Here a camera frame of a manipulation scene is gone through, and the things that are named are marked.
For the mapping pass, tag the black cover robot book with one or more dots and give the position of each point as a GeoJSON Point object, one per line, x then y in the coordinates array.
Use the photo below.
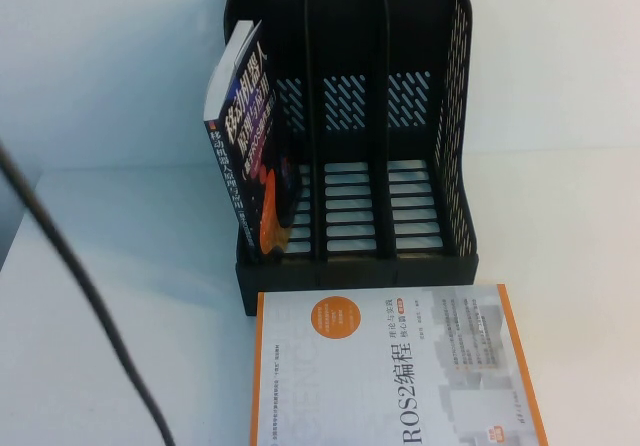
{"type": "Point", "coordinates": [245, 131]}

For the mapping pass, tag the black perforated book stand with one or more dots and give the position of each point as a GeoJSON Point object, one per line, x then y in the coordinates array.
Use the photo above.
{"type": "Point", "coordinates": [350, 41]}

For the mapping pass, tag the white orange ROS2 book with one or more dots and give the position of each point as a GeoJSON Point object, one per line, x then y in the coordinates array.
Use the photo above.
{"type": "Point", "coordinates": [400, 376]}

